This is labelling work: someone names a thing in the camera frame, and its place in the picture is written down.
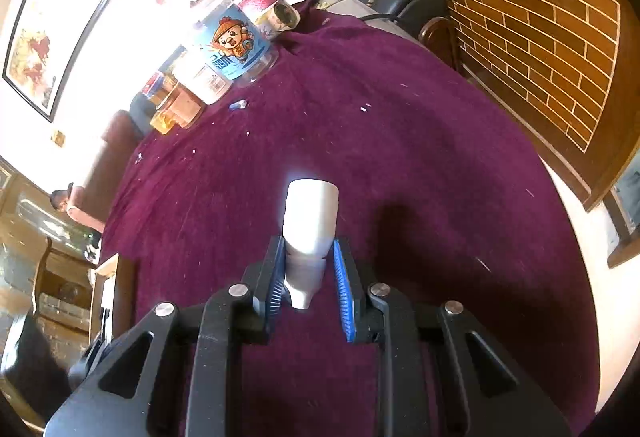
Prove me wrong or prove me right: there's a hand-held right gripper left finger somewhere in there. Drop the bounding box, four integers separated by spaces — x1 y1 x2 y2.
45 235 288 437

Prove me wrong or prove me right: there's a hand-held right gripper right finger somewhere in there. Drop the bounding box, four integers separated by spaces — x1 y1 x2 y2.
332 239 571 437

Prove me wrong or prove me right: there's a small white glue bottle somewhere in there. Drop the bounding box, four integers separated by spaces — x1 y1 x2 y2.
280 178 341 310

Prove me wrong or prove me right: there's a brown jar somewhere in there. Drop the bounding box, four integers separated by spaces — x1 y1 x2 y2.
155 84 206 130

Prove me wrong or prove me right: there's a brown leather chair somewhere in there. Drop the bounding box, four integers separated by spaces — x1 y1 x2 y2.
75 110 147 234

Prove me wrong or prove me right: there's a wooden cabinet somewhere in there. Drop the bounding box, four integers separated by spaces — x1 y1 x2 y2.
30 237 101 334

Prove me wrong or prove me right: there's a white plastic jar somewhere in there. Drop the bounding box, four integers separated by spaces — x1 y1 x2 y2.
172 44 234 106

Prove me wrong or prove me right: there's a dark grey chair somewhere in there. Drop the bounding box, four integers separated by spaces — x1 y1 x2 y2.
129 87 166 138

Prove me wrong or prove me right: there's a small jar with red lid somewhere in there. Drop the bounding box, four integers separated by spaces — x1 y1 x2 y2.
141 71 167 99

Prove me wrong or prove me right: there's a clear jar with cartoon label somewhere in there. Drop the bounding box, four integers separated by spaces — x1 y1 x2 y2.
187 0 280 83

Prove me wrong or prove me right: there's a dark wooden chair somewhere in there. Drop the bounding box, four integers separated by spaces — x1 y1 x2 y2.
419 16 467 74

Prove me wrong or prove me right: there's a wooden counter with brick pattern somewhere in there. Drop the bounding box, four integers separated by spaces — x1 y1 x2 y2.
357 0 640 213

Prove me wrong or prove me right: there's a wooden chair frame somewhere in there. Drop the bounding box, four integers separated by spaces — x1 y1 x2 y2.
90 252 137 344

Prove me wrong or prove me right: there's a framed wall picture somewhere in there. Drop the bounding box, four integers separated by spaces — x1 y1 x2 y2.
2 0 151 123

